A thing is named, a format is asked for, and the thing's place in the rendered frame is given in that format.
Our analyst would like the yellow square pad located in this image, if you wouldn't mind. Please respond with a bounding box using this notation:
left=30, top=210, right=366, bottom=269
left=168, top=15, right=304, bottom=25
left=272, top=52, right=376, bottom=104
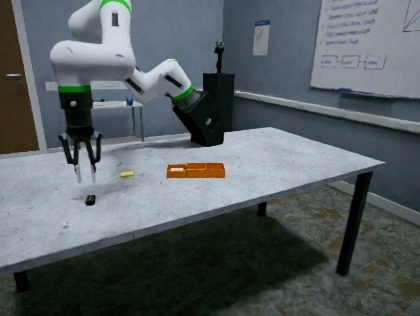
left=121, top=171, right=134, bottom=178

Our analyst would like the orange rack of bins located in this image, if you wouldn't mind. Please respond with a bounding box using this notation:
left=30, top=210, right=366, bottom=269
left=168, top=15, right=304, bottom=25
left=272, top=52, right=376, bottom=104
left=167, top=163, right=225, bottom=178

